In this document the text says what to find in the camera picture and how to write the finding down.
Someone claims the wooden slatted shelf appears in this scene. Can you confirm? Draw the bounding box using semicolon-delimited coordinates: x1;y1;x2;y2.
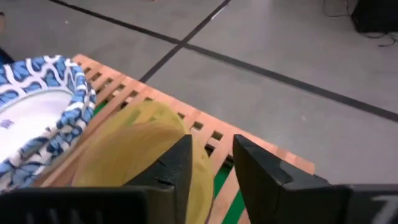
32;53;316;224

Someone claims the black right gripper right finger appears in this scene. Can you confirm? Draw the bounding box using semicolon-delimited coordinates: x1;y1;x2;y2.
233;134;351;224

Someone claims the translucent yellow plastic bowl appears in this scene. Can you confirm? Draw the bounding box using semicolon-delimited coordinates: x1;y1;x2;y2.
71;99;215;224

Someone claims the white bowl blue patterned rim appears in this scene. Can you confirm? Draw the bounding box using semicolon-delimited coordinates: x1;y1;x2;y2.
0;55;98;192

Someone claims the black equipment box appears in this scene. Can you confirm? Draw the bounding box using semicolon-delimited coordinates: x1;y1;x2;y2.
351;0;398;34

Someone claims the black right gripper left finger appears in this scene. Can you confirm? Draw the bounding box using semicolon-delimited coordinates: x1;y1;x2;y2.
124;134;193;224

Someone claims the black equipment with cables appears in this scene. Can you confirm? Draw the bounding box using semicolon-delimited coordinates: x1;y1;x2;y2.
322;0;398;48

